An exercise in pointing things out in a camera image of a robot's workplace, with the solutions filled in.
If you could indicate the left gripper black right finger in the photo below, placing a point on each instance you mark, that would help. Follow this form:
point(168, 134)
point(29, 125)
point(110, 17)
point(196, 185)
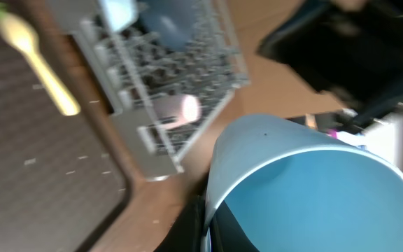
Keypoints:
point(226, 233)

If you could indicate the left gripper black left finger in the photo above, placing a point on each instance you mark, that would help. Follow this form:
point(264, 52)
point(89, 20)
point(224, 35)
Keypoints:
point(186, 232)

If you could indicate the light blue cup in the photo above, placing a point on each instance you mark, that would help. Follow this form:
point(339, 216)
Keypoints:
point(291, 188)

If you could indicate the pink white cup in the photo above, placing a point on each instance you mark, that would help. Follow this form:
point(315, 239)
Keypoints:
point(177, 110)

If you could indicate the large blue plate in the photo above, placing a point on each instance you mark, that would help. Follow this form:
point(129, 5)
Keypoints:
point(173, 21)

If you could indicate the light blue rice bowl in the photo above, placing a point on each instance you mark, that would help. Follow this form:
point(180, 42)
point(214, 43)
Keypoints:
point(119, 14)

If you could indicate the yellow spoon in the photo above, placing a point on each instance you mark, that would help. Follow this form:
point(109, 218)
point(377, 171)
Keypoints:
point(21, 36)

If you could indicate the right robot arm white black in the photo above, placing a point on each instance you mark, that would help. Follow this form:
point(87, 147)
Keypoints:
point(357, 55)

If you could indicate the grey dishwasher rack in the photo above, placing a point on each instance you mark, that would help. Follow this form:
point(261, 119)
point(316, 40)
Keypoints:
point(133, 70)

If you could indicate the brown serving tray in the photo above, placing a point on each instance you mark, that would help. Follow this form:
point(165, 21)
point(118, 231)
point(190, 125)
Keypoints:
point(60, 189)

